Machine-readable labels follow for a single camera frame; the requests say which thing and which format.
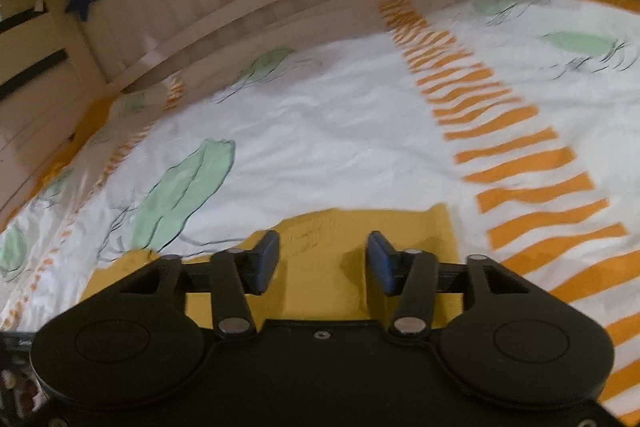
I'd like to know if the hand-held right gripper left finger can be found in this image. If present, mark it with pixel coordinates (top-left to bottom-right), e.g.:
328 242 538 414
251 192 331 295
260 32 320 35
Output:
87 229 281 339

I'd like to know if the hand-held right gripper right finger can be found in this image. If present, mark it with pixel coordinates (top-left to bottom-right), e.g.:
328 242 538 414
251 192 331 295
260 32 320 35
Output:
366 231 556 339

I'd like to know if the yellow knit sweater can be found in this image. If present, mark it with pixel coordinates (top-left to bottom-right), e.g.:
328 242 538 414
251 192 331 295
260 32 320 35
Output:
82 203 461 325

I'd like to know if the white leaf-print duvet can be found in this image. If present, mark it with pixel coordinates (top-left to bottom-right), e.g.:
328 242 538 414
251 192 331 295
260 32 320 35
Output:
0 0 640 427

